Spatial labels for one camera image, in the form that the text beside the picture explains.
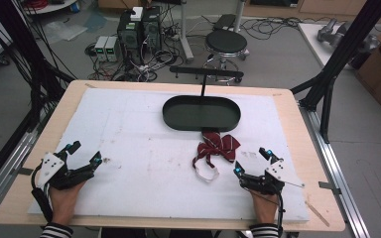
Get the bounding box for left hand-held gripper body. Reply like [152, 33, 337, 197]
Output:
[36, 152, 95, 191]

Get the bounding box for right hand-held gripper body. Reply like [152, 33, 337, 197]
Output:
[240, 159, 306, 196]

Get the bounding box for burgundy striped bow tie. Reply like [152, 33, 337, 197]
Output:
[191, 130, 242, 183]

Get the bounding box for black oval tray stand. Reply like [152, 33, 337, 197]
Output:
[162, 64, 245, 133]

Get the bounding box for person's right hand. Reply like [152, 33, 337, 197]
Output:
[249, 188, 281, 226]

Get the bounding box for person's left hand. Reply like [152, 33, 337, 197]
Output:
[48, 179, 87, 226]

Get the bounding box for grey tape strip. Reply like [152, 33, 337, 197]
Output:
[317, 180, 342, 195]
[11, 167, 35, 177]

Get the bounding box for person's striped right sleeve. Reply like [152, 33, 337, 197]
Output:
[248, 223, 280, 238]

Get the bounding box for person's striped sleeve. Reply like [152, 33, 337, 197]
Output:
[248, 223, 280, 238]
[39, 222, 74, 238]

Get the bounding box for white foam mat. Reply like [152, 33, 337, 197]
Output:
[28, 87, 311, 223]

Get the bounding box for thin wooden stick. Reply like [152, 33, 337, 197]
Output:
[305, 200, 331, 228]

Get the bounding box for person's striped left sleeve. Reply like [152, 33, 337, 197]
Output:
[39, 222, 74, 238]

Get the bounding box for person's dark trousers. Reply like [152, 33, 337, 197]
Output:
[100, 227, 214, 238]

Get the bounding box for white power supply unit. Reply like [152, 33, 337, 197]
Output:
[105, 36, 122, 63]
[93, 35, 110, 62]

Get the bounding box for clear plastic sheet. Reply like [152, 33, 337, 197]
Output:
[43, 20, 89, 43]

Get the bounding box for black round stool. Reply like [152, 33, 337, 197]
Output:
[201, 29, 250, 84]

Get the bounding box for white side table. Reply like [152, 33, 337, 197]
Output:
[297, 22, 381, 70]

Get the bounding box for black computer tower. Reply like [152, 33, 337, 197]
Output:
[141, 6, 164, 55]
[116, 11, 145, 65]

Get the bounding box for grey robot device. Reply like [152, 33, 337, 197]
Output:
[317, 18, 380, 52]

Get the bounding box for black flat case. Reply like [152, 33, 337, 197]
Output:
[212, 13, 238, 32]

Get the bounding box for round white table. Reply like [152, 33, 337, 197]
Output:
[23, 0, 80, 16]

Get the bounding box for white desk leg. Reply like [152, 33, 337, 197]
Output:
[232, 0, 248, 34]
[178, 0, 195, 63]

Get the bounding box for white box on computer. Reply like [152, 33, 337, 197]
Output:
[129, 6, 145, 23]

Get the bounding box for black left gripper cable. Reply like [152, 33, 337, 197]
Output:
[30, 163, 55, 223]

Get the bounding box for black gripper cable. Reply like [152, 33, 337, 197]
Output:
[30, 163, 55, 223]
[275, 191, 287, 238]

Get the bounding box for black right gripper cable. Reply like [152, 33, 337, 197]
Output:
[275, 191, 287, 238]

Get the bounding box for aluminium rail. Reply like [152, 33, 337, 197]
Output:
[0, 128, 38, 216]
[299, 101, 373, 238]

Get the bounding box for tangle of floor cables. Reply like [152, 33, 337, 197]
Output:
[84, 43, 185, 82]

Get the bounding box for black metal frame with cables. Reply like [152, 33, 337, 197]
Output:
[0, 0, 76, 196]

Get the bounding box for black floor cables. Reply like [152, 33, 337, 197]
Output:
[240, 15, 332, 42]

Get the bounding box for black metal frame stand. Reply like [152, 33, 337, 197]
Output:
[290, 0, 381, 144]

